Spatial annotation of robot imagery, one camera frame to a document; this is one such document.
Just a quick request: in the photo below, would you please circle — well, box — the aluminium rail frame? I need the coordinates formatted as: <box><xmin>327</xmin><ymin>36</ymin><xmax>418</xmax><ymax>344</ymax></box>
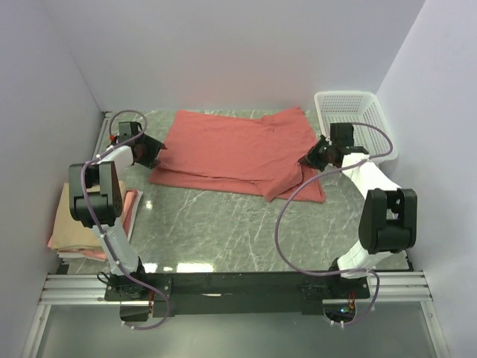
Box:
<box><xmin>22</xmin><ymin>271</ymin><xmax>450</xmax><ymax>357</ymax></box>

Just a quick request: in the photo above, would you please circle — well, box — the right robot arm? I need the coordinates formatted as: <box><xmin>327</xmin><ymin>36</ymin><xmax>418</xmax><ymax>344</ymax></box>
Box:
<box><xmin>299</xmin><ymin>122</ymin><xmax>417</xmax><ymax>298</ymax></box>

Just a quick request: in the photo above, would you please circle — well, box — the white plastic basket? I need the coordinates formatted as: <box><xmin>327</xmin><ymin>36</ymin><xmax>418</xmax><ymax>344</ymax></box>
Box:
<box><xmin>314</xmin><ymin>90</ymin><xmax>399</xmax><ymax>164</ymax></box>

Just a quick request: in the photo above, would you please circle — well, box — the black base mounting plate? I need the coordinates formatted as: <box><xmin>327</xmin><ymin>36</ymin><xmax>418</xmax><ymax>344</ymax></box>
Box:
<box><xmin>104</xmin><ymin>271</ymin><xmax>370</xmax><ymax>321</ymax></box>

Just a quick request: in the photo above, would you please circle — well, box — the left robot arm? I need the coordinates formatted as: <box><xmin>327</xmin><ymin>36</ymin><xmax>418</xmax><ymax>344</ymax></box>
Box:
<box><xmin>69</xmin><ymin>122</ymin><xmax>165</xmax><ymax>300</ymax></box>

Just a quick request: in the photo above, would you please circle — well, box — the folded white t shirt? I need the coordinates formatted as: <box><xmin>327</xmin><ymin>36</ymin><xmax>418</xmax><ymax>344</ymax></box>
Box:
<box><xmin>48</xmin><ymin>189</ymin><xmax>143</xmax><ymax>262</ymax></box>

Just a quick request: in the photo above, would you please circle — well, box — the folded pink t shirt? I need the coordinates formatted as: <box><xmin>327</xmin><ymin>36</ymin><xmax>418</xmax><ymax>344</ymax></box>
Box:
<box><xmin>47</xmin><ymin>183</ymin><xmax>142</xmax><ymax>261</ymax></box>

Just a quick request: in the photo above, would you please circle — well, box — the red t shirt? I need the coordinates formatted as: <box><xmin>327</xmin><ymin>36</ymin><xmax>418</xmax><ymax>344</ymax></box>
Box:
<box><xmin>149</xmin><ymin>107</ymin><xmax>318</xmax><ymax>201</ymax></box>

